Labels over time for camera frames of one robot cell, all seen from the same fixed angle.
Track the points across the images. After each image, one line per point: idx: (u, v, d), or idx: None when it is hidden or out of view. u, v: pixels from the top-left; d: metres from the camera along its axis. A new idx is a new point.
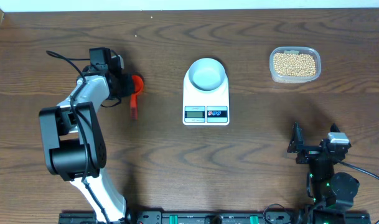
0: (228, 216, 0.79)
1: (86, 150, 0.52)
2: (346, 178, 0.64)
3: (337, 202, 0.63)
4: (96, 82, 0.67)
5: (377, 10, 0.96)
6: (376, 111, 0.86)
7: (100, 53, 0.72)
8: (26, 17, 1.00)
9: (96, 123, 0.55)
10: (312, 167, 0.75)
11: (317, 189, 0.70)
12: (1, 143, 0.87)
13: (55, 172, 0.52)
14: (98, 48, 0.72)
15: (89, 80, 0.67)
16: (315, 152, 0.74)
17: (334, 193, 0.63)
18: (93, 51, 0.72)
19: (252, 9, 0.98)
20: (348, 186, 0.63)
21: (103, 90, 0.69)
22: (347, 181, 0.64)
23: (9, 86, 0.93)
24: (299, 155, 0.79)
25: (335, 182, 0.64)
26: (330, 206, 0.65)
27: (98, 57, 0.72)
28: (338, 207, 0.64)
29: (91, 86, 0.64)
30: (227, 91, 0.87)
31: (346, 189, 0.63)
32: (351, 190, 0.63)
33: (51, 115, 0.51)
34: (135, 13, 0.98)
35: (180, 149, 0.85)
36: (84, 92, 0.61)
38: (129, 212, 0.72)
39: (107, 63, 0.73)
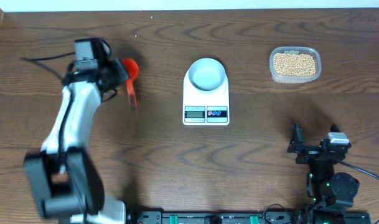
0: (228, 216, 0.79)
1: (79, 196, 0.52)
2: (346, 178, 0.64)
3: (337, 203, 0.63)
4: (83, 94, 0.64)
5: (377, 10, 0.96)
6: (377, 111, 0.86)
7: (84, 46, 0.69)
8: (26, 17, 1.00)
9: (88, 163, 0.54)
10: (312, 167, 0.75)
11: (317, 189, 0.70)
12: (1, 143, 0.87)
13: (48, 217, 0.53)
14: (83, 41, 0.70)
15: (77, 94, 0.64)
16: (315, 152, 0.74)
17: (334, 193, 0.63)
18: (78, 44, 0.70)
19: (252, 9, 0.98)
20: (348, 186, 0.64)
21: (93, 114, 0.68)
22: (347, 182, 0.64)
23: (9, 86, 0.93)
24: (299, 155, 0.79)
25: (335, 182, 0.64)
26: (330, 207, 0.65)
27: (83, 51, 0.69)
28: (338, 207, 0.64)
29: (79, 107, 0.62)
30: (227, 91, 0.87)
31: (346, 189, 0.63)
32: (351, 190, 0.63)
33: (38, 168, 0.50)
34: (135, 13, 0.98)
35: (180, 149, 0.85)
36: (72, 116, 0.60)
38: (129, 213, 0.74)
39: (94, 58, 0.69)
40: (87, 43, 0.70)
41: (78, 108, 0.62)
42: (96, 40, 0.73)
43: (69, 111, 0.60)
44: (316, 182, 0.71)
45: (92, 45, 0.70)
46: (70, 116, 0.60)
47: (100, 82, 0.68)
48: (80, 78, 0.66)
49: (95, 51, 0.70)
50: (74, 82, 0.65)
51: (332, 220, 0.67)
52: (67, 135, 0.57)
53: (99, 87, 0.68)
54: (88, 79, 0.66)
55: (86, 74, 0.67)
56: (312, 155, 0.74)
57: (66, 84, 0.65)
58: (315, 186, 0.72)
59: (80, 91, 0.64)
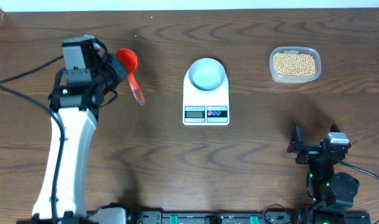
0: (228, 216, 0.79)
1: None
2: (346, 178, 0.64)
3: (336, 202, 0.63)
4: (74, 135, 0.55)
5: (377, 10, 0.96)
6: (377, 111, 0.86)
7: (74, 54, 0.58)
8: (26, 17, 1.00)
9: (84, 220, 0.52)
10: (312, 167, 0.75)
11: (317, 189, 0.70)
12: (1, 143, 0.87)
13: None
14: (70, 45, 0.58)
15: (68, 133, 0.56)
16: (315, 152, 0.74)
17: (334, 193, 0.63)
18: (65, 49, 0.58)
19: (252, 9, 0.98)
20: (348, 187, 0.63)
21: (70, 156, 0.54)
22: (347, 181, 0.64)
23: (9, 86, 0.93)
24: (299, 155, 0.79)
25: (335, 182, 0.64)
26: (330, 206, 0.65)
27: (71, 60, 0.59)
28: (338, 207, 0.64)
29: (70, 149, 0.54)
30: (227, 91, 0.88)
31: (346, 189, 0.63)
32: (351, 190, 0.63)
33: None
34: (135, 13, 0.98)
35: (180, 149, 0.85)
36: (66, 159, 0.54)
38: (129, 214, 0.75)
39: (86, 67, 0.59)
40: (76, 49, 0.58)
41: (70, 148, 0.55)
42: (86, 41, 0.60)
43: (62, 157, 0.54)
44: (316, 182, 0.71)
45: (81, 50, 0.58)
46: (64, 165, 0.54)
47: (95, 99, 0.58)
48: (70, 99, 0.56)
49: (86, 58, 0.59)
50: (63, 114, 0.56)
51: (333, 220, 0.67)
52: (60, 193, 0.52)
53: (94, 104, 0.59)
54: (79, 100, 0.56)
55: (77, 93, 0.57)
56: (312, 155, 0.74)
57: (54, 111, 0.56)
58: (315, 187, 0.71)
59: (70, 130, 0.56)
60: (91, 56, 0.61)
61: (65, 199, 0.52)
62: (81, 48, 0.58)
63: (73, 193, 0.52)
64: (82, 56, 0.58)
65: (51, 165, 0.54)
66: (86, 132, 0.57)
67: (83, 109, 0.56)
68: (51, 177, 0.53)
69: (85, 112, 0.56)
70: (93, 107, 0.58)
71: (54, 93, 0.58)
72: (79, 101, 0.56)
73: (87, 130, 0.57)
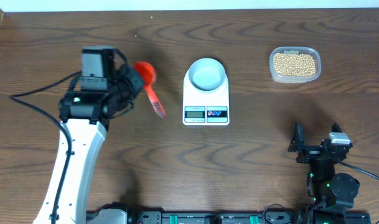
0: (228, 216, 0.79)
1: None
2: (346, 179, 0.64)
3: (336, 203, 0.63)
4: (81, 151, 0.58)
5: (376, 10, 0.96)
6: (377, 111, 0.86)
7: (94, 61, 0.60)
8: (26, 17, 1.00)
9: None
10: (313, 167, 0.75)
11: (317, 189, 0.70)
12: (1, 143, 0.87)
13: None
14: (91, 53, 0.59)
15: (75, 149, 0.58)
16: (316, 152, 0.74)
17: (334, 194, 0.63)
18: (85, 55, 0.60)
19: (252, 9, 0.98)
20: (348, 188, 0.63)
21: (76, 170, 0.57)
22: (348, 183, 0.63)
23: (9, 86, 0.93)
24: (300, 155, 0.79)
25: (336, 184, 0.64)
26: (330, 207, 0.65)
27: (90, 66, 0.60)
28: (338, 208, 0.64)
29: (76, 163, 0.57)
30: (227, 91, 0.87)
31: (346, 191, 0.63)
32: (351, 191, 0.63)
33: None
34: (135, 13, 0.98)
35: (180, 149, 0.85)
36: (71, 172, 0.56)
38: (130, 216, 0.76)
39: (102, 76, 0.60)
40: (96, 57, 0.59)
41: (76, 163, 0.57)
42: (108, 51, 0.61)
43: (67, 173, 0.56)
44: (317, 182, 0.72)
45: (101, 59, 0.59)
46: (68, 182, 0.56)
47: (106, 110, 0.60)
48: (83, 107, 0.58)
49: (104, 67, 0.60)
50: (73, 127, 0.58)
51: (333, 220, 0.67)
52: (61, 210, 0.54)
53: (106, 115, 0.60)
54: (91, 110, 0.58)
55: (91, 102, 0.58)
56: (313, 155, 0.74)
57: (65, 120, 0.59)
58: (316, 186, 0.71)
59: (78, 147, 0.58)
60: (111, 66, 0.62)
61: (66, 216, 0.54)
62: (101, 57, 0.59)
63: (74, 206, 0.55)
64: (101, 65, 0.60)
65: (55, 178, 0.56)
66: (92, 149, 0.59)
67: (93, 122, 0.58)
68: (53, 190, 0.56)
69: (95, 124, 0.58)
70: (102, 118, 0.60)
71: (66, 98, 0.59)
72: (91, 111, 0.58)
73: (93, 146, 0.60)
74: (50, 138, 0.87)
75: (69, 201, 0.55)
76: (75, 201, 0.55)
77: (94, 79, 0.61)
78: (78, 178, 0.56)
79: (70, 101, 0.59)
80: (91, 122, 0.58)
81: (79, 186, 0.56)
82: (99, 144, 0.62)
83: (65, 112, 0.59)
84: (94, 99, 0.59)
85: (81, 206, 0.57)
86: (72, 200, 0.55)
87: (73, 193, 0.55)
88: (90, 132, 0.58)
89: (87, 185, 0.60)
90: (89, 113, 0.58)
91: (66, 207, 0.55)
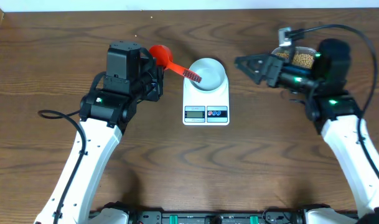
0: (228, 216, 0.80)
1: None
2: (335, 42, 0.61)
3: (343, 61, 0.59)
4: (94, 153, 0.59)
5: (377, 10, 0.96)
6: (376, 112, 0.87)
7: (119, 63, 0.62)
8: (26, 18, 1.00)
9: None
10: (292, 70, 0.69)
11: (319, 72, 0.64)
12: (1, 144, 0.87)
13: None
14: (117, 53, 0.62)
15: (89, 149, 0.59)
16: (286, 60, 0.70)
17: (326, 56, 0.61)
18: (112, 56, 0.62)
19: (252, 9, 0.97)
20: (338, 46, 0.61)
21: (87, 170, 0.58)
22: (337, 43, 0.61)
23: (9, 86, 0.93)
24: (270, 70, 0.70)
25: (322, 48, 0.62)
26: (329, 79, 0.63)
27: (114, 66, 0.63)
28: (337, 73, 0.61)
29: (88, 163, 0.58)
30: (226, 91, 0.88)
31: (338, 48, 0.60)
32: (344, 49, 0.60)
33: None
34: (135, 13, 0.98)
35: (180, 149, 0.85)
36: (81, 171, 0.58)
38: (132, 218, 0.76)
39: (126, 78, 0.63)
40: (122, 58, 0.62)
41: (88, 162, 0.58)
42: (133, 51, 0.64)
43: (77, 172, 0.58)
44: (307, 78, 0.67)
45: (126, 60, 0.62)
46: (77, 180, 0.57)
47: (126, 114, 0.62)
48: (103, 108, 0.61)
49: (128, 68, 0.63)
50: (90, 127, 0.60)
51: (338, 98, 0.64)
52: (66, 208, 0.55)
53: (124, 119, 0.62)
54: (111, 112, 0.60)
55: (112, 103, 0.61)
56: (287, 63, 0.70)
57: (85, 118, 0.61)
58: (307, 83, 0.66)
59: (91, 147, 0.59)
60: (133, 66, 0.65)
61: (69, 217, 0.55)
62: (126, 59, 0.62)
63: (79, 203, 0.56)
64: (126, 65, 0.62)
65: (65, 175, 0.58)
66: (104, 152, 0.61)
67: (111, 125, 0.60)
68: (63, 186, 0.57)
69: (112, 128, 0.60)
70: (121, 122, 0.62)
71: (89, 97, 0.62)
72: (111, 112, 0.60)
73: (107, 149, 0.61)
74: (50, 139, 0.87)
75: (74, 202, 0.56)
76: (80, 201, 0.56)
77: (117, 80, 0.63)
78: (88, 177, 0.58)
79: (92, 101, 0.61)
80: (109, 125, 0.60)
81: (88, 186, 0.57)
82: (112, 147, 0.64)
83: (85, 111, 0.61)
84: (116, 101, 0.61)
85: (84, 209, 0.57)
86: (78, 201, 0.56)
87: (79, 193, 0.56)
88: (106, 134, 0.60)
89: (94, 188, 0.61)
90: (109, 115, 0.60)
91: (71, 206, 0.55)
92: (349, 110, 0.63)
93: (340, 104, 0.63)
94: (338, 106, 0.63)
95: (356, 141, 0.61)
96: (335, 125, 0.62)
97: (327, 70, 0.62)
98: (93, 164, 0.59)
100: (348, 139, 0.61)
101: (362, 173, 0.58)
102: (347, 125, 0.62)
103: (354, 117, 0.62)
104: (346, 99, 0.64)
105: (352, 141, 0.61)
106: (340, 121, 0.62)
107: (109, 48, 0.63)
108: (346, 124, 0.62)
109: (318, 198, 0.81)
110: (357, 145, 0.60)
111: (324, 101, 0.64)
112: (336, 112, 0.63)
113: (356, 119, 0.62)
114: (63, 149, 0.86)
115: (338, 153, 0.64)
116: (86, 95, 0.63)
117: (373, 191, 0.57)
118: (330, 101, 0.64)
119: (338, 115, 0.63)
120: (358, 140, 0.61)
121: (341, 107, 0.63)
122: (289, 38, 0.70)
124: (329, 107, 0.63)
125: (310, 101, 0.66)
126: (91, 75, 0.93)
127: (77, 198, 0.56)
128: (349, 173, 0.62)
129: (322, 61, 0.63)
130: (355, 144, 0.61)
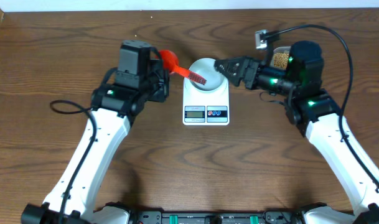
0: (228, 216, 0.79)
1: None
2: (304, 43, 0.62)
3: (316, 63, 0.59)
4: (104, 140, 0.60)
5: (377, 10, 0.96)
6: (376, 112, 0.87)
7: (130, 58, 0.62)
8: (26, 17, 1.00)
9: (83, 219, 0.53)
10: (268, 72, 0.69)
11: (294, 74, 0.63)
12: (0, 144, 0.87)
13: (50, 213, 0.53)
14: (129, 50, 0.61)
15: (99, 136, 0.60)
16: (262, 61, 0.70)
17: (299, 60, 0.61)
18: (123, 52, 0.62)
19: (252, 9, 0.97)
20: (308, 47, 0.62)
21: (96, 155, 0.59)
22: (307, 44, 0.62)
23: (9, 86, 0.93)
24: (246, 73, 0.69)
25: (294, 51, 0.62)
26: (305, 83, 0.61)
27: (125, 62, 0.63)
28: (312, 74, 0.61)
29: (98, 148, 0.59)
30: (227, 91, 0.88)
31: (309, 50, 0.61)
32: (316, 51, 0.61)
33: (35, 214, 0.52)
34: (135, 13, 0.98)
35: (180, 149, 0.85)
36: (91, 155, 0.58)
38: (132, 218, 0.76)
39: (136, 74, 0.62)
40: (133, 55, 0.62)
41: (98, 147, 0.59)
42: (145, 48, 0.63)
43: (87, 157, 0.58)
44: (283, 80, 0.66)
45: (137, 56, 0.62)
46: (86, 165, 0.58)
47: (135, 107, 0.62)
48: (114, 101, 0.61)
49: (139, 63, 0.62)
50: (101, 117, 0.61)
51: (315, 99, 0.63)
52: (75, 190, 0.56)
53: (133, 112, 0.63)
54: (121, 104, 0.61)
55: (122, 96, 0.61)
56: (263, 65, 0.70)
57: (96, 108, 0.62)
58: (284, 84, 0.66)
59: (101, 135, 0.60)
60: (145, 63, 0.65)
61: (77, 198, 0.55)
62: (137, 55, 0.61)
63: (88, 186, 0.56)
64: (137, 61, 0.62)
65: (75, 159, 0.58)
66: (114, 140, 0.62)
67: (121, 116, 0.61)
68: (71, 170, 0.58)
69: (122, 118, 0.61)
70: (129, 114, 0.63)
71: (100, 89, 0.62)
72: (121, 105, 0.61)
73: (116, 137, 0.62)
74: (49, 139, 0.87)
75: (83, 185, 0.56)
76: (89, 185, 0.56)
77: (128, 76, 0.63)
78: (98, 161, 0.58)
79: (102, 93, 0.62)
80: (119, 115, 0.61)
81: (97, 170, 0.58)
82: (121, 137, 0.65)
83: (96, 102, 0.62)
84: (126, 94, 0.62)
85: (92, 193, 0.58)
86: (86, 183, 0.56)
87: (88, 177, 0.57)
88: (116, 123, 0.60)
89: (102, 173, 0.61)
90: (118, 107, 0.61)
91: (79, 189, 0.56)
92: (328, 109, 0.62)
93: (318, 105, 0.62)
94: (317, 106, 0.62)
95: (340, 139, 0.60)
96: (317, 126, 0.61)
97: (301, 74, 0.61)
98: (103, 150, 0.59)
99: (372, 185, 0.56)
100: (332, 139, 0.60)
101: (351, 173, 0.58)
102: (328, 124, 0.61)
103: (334, 114, 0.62)
104: (324, 99, 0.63)
105: (336, 140, 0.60)
106: (322, 122, 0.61)
107: (121, 45, 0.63)
108: (328, 123, 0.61)
109: (318, 198, 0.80)
110: (342, 144, 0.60)
111: (303, 104, 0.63)
112: (316, 113, 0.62)
113: (337, 116, 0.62)
114: (63, 149, 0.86)
115: (325, 153, 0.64)
116: (98, 88, 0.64)
117: (364, 189, 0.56)
118: (308, 102, 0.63)
119: (319, 116, 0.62)
120: (341, 138, 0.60)
121: (320, 107, 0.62)
122: (266, 40, 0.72)
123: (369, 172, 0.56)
124: (308, 109, 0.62)
125: (290, 105, 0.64)
126: (91, 76, 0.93)
127: (85, 182, 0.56)
128: (339, 172, 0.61)
129: (295, 64, 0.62)
130: (339, 143, 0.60)
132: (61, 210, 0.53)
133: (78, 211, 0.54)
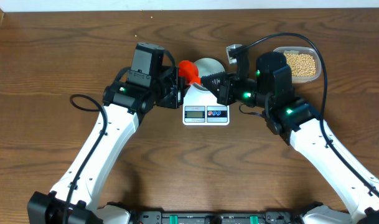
0: (228, 216, 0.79)
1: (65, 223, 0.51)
2: (269, 55, 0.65)
3: (282, 72, 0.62)
4: (114, 134, 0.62)
5: (377, 10, 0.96)
6: (376, 112, 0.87)
7: (144, 59, 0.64)
8: (26, 17, 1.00)
9: (88, 210, 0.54)
10: (241, 87, 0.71)
11: (267, 87, 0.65)
12: (1, 143, 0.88)
13: (56, 202, 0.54)
14: (144, 50, 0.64)
15: (109, 130, 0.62)
16: (234, 77, 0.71)
17: (267, 72, 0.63)
18: (138, 53, 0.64)
19: (252, 9, 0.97)
20: (273, 58, 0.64)
21: (105, 150, 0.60)
22: (271, 56, 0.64)
23: (9, 86, 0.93)
24: (221, 90, 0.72)
25: (260, 65, 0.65)
26: (277, 92, 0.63)
27: (139, 63, 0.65)
28: (283, 84, 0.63)
29: (108, 143, 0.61)
30: None
31: (274, 61, 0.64)
32: (280, 61, 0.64)
33: (40, 203, 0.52)
34: (135, 13, 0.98)
35: (180, 149, 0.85)
36: (98, 150, 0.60)
38: (132, 219, 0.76)
39: (149, 74, 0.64)
40: (147, 55, 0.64)
41: (107, 142, 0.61)
42: (159, 51, 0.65)
43: (95, 151, 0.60)
44: (256, 94, 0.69)
45: (151, 58, 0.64)
46: (94, 159, 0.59)
47: (145, 106, 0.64)
48: (125, 98, 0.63)
49: (152, 65, 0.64)
50: (113, 112, 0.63)
51: (293, 106, 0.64)
52: (82, 180, 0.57)
53: (142, 110, 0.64)
54: (132, 102, 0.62)
55: (134, 94, 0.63)
56: (236, 80, 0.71)
57: (108, 103, 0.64)
58: (257, 98, 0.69)
59: (111, 129, 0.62)
60: (159, 65, 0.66)
61: (83, 189, 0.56)
62: (151, 56, 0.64)
63: (94, 178, 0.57)
64: (150, 61, 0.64)
65: (83, 153, 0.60)
66: (122, 135, 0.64)
67: (131, 112, 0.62)
68: (79, 163, 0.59)
69: (132, 114, 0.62)
70: (139, 112, 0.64)
71: (112, 86, 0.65)
72: (131, 102, 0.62)
73: (124, 133, 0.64)
74: (49, 139, 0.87)
75: (90, 176, 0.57)
76: (96, 176, 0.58)
77: (140, 75, 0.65)
78: (104, 156, 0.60)
79: (115, 89, 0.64)
80: (130, 111, 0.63)
81: (103, 165, 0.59)
82: (127, 134, 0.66)
83: (109, 98, 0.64)
84: (137, 93, 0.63)
85: (98, 186, 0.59)
86: (93, 175, 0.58)
87: (96, 169, 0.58)
88: (126, 119, 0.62)
89: (107, 170, 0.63)
90: (129, 104, 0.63)
91: (87, 180, 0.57)
92: (307, 114, 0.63)
93: (296, 112, 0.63)
94: (295, 114, 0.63)
95: (325, 145, 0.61)
96: (300, 134, 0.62)
97: (272, 84, 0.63)
98: (111, 145, 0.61)
99: (364, 188, 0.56)
100: (317, 145, 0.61)
101: (340, 178, 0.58)
102: (312, 130, 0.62)
103: (314, 119, 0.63)
104: (302, 104, 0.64)
105: (322, 147, 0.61)
106: (303, 129, 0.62)
107: (136, 46, 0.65)
108: (311, 129, 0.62)
109: (318, 198, 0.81)
110: (327, 149, 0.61)
111: (282, 113, 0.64)
112: (296, 121, 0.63)
113: (318, 121, 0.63)
114: (63, 149, 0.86)
115: (313, 162, 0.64)
116: (111, 85, 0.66)
117: (356, 193, 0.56)
118: (286, 111, 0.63)
119: (300, 123, 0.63)
120: (327, 144, 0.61)
121: (298, 115, 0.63)
122: (236, 56, 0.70)
123: (359, 175, 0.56)
124: (287, 118, 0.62)
125: (269, 117, 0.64)
126: (92, 76, 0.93)
127: (93, 173, 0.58)
128: (328, 178, 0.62)
129: (264, 76, 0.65)
130: (325, 149, 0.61)
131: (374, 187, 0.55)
132: (68, 199, 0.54)
133: (84, 201, 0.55)
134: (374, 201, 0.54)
